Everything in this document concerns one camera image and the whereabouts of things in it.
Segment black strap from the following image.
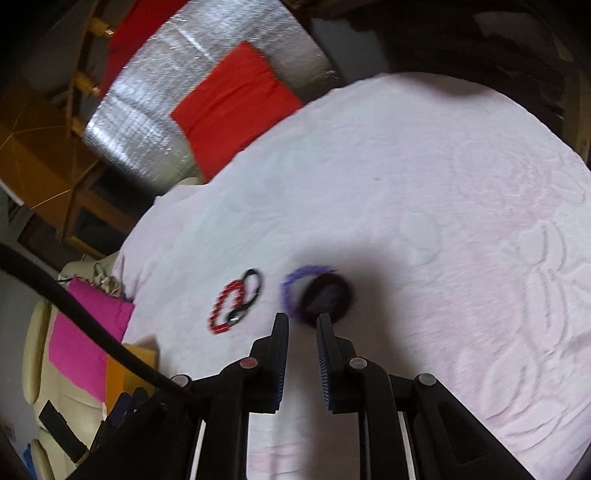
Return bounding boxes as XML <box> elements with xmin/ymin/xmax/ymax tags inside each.
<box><xmin>39</xmin><ymin>401</ymin><xmax>88</xmax><ymax>462</ymax></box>

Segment dark maroon hair tie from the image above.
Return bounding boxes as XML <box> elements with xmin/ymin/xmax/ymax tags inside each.
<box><xmin>299</xmin><ymin>272</ymin><xmax>354</xmax><ymax>326</ymax></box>

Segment pink pillow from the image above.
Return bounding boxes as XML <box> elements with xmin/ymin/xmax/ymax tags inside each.
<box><xmin>48</xmin><ymin>276</ymin><xmax>136</xmax><ymax>402</ymax></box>

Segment wooden railing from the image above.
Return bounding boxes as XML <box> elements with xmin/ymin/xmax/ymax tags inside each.
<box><xmin>69</xmin><ymin>0</ymin><xmax>116</xmax><ymax>139</ymax></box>

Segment purple bead bracelet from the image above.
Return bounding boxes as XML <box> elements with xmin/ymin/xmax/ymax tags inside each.
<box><xmin>280</xmin><ymin>264</ymin><xmax>335</xmax><ymax>319</ymax></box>

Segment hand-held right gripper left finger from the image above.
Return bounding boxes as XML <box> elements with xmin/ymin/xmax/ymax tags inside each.
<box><xmin>88</xmin><ymin>313</ymin><xmax>290</xmax><ymax>480</ymax></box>

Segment red pillow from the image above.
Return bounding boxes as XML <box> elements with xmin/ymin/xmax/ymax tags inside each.
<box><xmin>170</xmin><ymin>41</ymin><xmax>305</xmax><ymax>183</ymax></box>

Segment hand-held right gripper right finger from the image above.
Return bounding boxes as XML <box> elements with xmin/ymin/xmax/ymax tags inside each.
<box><xmin>316</xmin><ymin>313</ymin><xmax>536</xmax><ymax>480</ymax></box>

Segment black cable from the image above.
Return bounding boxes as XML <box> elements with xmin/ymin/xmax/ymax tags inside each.
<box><xmin>0</xmin><ymin>244</ymin><xmax>204</xmax><ymax>409</ymax></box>

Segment orange box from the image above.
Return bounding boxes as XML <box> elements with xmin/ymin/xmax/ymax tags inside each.
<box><xmin>105</xmin><ymin>344</ymin><xmax>160</xmax><ymax>407</ymax></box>

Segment red cloth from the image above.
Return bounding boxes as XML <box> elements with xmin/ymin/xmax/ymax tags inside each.
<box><xmin>104</xmin><ymin>0</ymin><xmax>190</xmax><ymax>95</ymax></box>

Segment black hair tie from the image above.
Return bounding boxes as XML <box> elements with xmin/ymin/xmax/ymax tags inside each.
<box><xmin>226</xmin><ymin>268</ymin><xmax>264</xmax><ymax>326</ymax></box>

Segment silver foil panel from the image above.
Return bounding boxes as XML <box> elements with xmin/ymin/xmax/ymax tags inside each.
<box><xmin>83</xmin><ymin>0</ymin><xmax>347</xmax><ymax>195</ymax></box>

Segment beige leather sofa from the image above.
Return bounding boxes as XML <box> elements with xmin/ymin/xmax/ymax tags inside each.
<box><xmin>21</xmin><ymin>178</ymin><xmax>204</xmax><ymax>480</ymax></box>

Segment patterned cloth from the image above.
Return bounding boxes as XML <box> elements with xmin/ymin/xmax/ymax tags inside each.
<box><xmin>90</xmin><ymin>263</ymin><xmax>125</xmax><ymax>296</ymax></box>

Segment red bead bracelet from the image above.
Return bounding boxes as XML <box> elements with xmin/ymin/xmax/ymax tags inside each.
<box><xmin>208</xmin><ymin>279</ymin><xmax>250</xmax><ymax>334</ymax></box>

